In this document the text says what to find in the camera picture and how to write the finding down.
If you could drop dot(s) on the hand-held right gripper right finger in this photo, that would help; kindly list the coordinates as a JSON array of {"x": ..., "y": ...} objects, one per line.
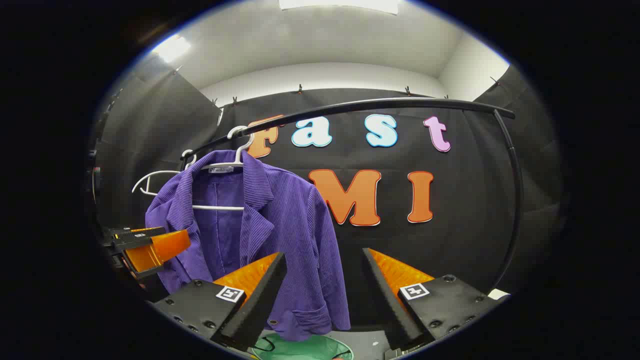
[{"x": 387, "y": 310}]

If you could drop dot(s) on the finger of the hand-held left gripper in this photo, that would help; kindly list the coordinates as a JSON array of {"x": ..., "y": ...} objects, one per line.
[{"x": 160, "y": 247}]

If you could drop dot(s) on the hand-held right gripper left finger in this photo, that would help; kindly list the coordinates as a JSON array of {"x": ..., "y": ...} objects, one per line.
[{"x": 260, "y": 305}]

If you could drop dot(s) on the green laundry hamper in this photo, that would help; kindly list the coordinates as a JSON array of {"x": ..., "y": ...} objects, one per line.
[{"x": 300, "y": 350}]

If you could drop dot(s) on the white plastic hanger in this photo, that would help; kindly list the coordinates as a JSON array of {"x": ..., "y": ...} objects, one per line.
[
  {"x": 220, "y": 207},
  {"x": 160, "y": 172}
]

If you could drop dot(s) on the black clothes rack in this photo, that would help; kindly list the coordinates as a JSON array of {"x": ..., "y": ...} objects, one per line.
[{"x": 400, "y": 102}]

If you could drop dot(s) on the black backdrop cloth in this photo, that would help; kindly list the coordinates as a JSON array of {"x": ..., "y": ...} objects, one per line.
[{"x": 475, "y": 200}]

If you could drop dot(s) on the ceiling light panel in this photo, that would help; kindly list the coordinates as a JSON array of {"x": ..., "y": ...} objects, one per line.
[
  {"x": 340, "y": 5},
  {"x": 172, "y": 48}
]

